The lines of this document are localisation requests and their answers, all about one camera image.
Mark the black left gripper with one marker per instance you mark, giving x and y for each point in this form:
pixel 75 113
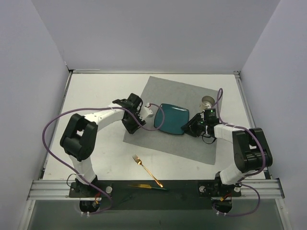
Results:
pixel 134 122

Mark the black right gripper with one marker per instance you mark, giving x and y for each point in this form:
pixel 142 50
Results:
pixel 195 125

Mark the teal square plate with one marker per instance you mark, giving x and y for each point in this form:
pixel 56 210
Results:
pixel 175 118

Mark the white steel cup brown band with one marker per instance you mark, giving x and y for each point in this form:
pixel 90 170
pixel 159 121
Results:
pixel 207 102

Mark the gold fork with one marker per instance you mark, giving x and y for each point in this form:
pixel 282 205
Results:
pixel 139 162

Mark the grey cloth placemat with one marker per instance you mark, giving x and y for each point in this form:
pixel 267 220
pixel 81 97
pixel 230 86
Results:
pixel 160 91

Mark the gold knife teal handle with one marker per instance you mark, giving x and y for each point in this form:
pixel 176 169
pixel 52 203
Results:
pixel 147 186

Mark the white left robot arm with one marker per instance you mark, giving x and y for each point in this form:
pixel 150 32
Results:
pixel 79 137

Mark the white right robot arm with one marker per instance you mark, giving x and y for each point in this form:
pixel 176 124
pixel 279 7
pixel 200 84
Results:
pixel 251 151

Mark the black front mat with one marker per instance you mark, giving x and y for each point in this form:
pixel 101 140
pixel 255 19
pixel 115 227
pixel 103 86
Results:
pixel 117 195

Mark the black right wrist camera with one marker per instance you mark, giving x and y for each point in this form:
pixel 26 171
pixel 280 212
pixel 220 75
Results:
pixel 210 116

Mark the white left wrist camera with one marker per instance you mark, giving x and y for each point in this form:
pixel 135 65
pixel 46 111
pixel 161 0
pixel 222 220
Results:
pixel 146 112

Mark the aluminium front rail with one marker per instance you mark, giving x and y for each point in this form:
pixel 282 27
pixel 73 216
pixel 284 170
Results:
pixel 58 189

